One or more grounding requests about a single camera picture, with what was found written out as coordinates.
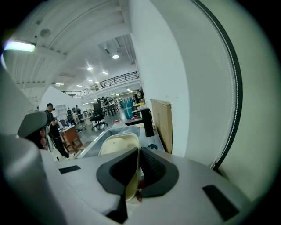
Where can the grey metal tray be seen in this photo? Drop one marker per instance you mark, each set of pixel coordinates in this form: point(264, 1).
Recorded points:
point(103, 137)

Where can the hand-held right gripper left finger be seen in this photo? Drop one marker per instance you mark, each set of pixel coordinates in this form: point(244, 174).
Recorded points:
point(117, 171)

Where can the black monitor stand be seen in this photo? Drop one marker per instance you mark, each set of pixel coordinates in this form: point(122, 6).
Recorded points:
point(147, 123)

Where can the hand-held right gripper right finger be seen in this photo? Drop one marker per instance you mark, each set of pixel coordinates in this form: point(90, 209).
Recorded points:
point(158, 175)

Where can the cream plastic bowl object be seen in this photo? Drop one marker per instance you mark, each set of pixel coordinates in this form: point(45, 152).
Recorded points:
point(118, 142)

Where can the black office chair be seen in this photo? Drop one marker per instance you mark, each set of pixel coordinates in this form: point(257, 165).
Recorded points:
point(97, 115)

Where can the black balcony railing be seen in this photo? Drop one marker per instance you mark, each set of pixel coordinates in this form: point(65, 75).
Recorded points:
point(114, 80)

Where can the brown cardboard sheet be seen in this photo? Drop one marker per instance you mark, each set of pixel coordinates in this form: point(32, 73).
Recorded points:
point(162, 125)

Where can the person's left hand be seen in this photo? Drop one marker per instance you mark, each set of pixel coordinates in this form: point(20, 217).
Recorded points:
point(43, 140)

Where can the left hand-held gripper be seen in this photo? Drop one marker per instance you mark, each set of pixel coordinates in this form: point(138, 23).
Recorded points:
point(33, 123)

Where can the black rubber edge strip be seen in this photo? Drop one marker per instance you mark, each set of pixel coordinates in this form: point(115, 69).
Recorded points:
point(236, 72)

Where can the brown wooden cabinet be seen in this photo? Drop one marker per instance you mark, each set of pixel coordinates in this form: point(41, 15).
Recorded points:
point(71, 138)

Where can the long ceiling lamp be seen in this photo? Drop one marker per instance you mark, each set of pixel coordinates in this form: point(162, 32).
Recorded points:
point(19, 46)

